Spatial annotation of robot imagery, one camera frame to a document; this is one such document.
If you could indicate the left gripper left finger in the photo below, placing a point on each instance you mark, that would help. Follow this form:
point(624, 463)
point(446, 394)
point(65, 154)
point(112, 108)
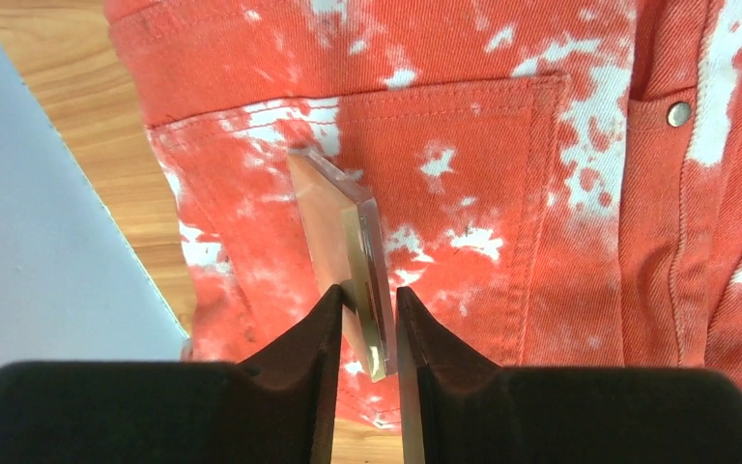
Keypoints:
point(277, 406)

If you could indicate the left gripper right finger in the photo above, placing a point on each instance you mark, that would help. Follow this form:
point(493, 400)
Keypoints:
point(459, 407)

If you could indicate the clear acrylic block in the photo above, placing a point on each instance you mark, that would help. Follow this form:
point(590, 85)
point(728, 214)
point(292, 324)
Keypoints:
point(342, 229)

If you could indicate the red white tie-dye jeans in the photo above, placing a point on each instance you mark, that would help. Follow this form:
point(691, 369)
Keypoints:
point(560, 182)

